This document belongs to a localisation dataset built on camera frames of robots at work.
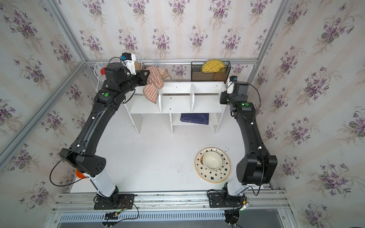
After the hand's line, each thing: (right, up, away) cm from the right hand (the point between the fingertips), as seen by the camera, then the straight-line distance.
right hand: (226, 93), depth 80 cm
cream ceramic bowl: (-7, -41, +5) cm, 42 cm away
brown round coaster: (0, +14, +15) cm, 21 cm away
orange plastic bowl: (-83, -47, -2) cm, 95 cm away
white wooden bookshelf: (-22, -6, +7) cm, 23 cm away
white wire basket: (-79, +16, +11) cm, 82 cm away
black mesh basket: (-15, +15, +18) cm, 27 cm away
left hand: (-39, +8, -13) cm, 42 cm away
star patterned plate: (-7, -49, 0) cm, 49 cm away
